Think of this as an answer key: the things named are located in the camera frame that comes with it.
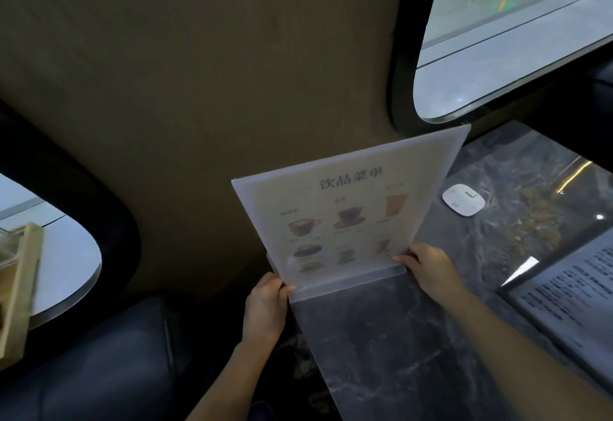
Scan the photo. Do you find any white square call button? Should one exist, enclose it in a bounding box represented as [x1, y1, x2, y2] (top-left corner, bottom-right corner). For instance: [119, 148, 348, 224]
[441, 183, 485, 217]

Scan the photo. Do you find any person's left hand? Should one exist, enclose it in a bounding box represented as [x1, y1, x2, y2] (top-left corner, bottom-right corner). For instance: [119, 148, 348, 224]
[242, 272, 297, 346]

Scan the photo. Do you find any person's left forearm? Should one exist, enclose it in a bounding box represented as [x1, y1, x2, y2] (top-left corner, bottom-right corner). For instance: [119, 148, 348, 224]
[186, 337, 279, 421]

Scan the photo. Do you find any person's right hand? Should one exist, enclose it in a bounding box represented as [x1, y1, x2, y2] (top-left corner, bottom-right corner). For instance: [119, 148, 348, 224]
[392, 243, 467, 305]

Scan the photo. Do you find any person's right forearm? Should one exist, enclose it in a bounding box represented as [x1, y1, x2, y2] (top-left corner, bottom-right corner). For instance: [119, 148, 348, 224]
[443, 286, 613, 421]

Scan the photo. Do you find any black framed printed menu card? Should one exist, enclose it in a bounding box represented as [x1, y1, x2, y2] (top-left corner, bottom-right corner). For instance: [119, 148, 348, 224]
[498, 229, 613, 378]

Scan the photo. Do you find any dark leather seat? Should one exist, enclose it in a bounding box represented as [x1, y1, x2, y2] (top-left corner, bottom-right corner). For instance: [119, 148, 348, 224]
[0, 294, 250, 421]

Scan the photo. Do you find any frosted acrylic drinks menu stand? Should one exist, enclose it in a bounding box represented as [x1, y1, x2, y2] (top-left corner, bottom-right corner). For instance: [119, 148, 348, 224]
[231, 123, 472, 303]

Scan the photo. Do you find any light wooden frame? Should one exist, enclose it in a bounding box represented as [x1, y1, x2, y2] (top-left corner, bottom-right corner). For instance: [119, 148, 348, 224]
[0, 223, 45, 364]

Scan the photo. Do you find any rounded black framed window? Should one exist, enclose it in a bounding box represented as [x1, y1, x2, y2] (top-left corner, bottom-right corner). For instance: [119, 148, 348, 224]
[0, 100, 142, 378]
[387, 0, 613, 138]

